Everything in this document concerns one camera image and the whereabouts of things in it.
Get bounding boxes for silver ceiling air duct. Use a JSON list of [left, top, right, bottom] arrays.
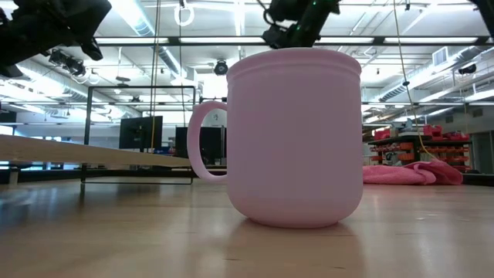
[[380, 46, 494, 102]]

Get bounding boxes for white cable loop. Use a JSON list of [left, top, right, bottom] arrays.
[[173, 2, 196, 27]]

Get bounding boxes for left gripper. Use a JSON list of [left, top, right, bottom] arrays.
[[42, 0, 113, 62]]

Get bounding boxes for yellow hanging cable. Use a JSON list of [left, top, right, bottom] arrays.
[[149, 0, 161, 152], [392, 0, 438, 161]]

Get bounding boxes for pink plastic mug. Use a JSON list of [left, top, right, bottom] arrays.
[[186, 46, 364, 229]]

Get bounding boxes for rack with red bins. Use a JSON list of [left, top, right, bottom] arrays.
[[366, 124, 474, 173]]

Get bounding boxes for pink cloth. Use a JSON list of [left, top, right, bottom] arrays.
[[362, 158, 464, 186]]

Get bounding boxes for black computer monitor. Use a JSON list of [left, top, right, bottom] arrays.
[[118, 115, 164, 152], [175, 126, 228, 165]]

